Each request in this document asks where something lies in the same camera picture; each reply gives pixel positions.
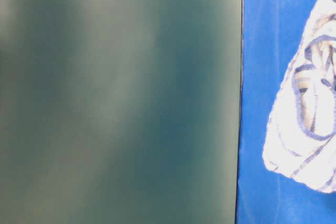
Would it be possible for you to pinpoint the white blue-striped towel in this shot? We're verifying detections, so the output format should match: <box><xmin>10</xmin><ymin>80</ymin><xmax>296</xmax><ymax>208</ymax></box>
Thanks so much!
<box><xmin>262</xmin><ymin>0</ymin><xmax>335</xmax><ymax>193</ymax></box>

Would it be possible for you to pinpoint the blurry grey-green panel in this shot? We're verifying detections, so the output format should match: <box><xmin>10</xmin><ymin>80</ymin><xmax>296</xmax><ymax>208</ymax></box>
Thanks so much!
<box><xmin>1</xmin><ymin>0</ymin><xmax>241</xmax><ymax>223</ymax></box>

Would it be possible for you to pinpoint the blue table cloth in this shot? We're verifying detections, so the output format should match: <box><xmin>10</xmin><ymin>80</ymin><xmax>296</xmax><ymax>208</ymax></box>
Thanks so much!
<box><xmin>236</xmin><ymin>0</ymin><xmax>335</xmax><ymax>223</ymax></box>

